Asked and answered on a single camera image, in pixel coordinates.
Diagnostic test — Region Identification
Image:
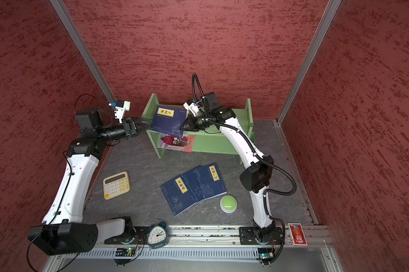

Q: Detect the aluminium corner post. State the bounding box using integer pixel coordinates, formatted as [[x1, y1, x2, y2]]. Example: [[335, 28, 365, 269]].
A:
[[277, 0, 342, 126], [49, 0, 116, 103]]

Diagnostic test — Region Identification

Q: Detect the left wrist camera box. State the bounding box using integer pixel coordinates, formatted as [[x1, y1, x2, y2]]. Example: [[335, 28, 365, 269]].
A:
[[75, 100, 133, 140]]

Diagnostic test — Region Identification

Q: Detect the teal alarm clock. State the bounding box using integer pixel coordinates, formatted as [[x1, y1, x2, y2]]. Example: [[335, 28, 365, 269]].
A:
[[147, 221, 169, 249]]

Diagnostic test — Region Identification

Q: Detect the green wooden shelf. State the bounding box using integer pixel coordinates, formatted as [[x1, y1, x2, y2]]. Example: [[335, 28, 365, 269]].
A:
[[142, 93, 256, 159]]

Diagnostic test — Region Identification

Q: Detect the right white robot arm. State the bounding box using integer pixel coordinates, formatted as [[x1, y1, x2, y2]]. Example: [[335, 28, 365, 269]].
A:
[[180, 108, 276, 244]]

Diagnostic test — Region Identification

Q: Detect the green push button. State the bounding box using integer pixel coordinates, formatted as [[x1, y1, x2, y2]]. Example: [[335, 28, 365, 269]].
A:
[[220, 195, 237, 214]]

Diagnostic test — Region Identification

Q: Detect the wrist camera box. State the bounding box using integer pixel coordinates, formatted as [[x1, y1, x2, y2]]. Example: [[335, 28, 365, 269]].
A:
[[183, 92, 222, 117], [75, 100, 133, 140]]

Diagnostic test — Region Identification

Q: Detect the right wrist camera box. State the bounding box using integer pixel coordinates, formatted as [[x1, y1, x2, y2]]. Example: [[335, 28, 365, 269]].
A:
[[183, 92, 222, 117]]

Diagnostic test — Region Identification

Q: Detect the blue book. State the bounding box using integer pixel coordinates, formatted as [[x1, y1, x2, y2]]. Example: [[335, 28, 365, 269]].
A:
[[160, 175, 197, 216], [150, 105, 187, 137], [182, 163, 227, 202]]

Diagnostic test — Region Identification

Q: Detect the pink illustrated book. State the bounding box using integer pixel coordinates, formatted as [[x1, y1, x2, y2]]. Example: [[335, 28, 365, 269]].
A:
[[157, 134, 195, 153]]

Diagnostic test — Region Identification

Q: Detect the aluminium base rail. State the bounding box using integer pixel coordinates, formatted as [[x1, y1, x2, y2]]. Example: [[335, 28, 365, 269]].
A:
[[43, 225, 343, 272]]

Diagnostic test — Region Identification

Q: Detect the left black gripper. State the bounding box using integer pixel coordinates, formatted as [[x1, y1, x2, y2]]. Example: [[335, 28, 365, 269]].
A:
[[97, 117, 153, 142]]

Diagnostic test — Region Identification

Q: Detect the right aluminium corner post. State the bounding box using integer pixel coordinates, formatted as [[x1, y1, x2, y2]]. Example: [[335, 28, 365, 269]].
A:
[[277, 0, 342, 126]]

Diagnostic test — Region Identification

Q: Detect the cream calculator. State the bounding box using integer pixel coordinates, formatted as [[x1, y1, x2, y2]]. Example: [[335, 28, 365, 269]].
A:
[[102, 171, 130, 200]]

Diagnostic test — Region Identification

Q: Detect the circuit board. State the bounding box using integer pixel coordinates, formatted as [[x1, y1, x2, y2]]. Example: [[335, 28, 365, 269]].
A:
[[113, 248, 136, 266], [257, 248, 275, 266]]

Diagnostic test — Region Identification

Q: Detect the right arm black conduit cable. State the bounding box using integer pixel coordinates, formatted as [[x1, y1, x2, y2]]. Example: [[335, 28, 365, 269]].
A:
[[191, 73, 297, 222]]

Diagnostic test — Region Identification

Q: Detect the left aluminium corner post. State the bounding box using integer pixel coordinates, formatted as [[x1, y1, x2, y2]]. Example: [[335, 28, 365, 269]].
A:
[[49, 0, 116, 103]]

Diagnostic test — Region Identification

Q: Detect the right circuit board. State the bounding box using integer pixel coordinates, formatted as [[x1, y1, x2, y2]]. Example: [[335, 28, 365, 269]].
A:
[[257, 248, 275, 266]]

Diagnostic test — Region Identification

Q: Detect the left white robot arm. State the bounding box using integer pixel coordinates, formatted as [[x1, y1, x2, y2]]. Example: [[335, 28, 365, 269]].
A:
[[28, 113, 152, 256]]

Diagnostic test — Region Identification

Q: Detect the red card pack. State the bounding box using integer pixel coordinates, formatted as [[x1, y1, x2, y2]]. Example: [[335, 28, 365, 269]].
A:
[[287, 223, 308, 247]]

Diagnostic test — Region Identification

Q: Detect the left circuit board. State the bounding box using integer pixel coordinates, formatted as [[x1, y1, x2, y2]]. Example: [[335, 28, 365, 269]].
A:
[[113, 248, 136, 266]]

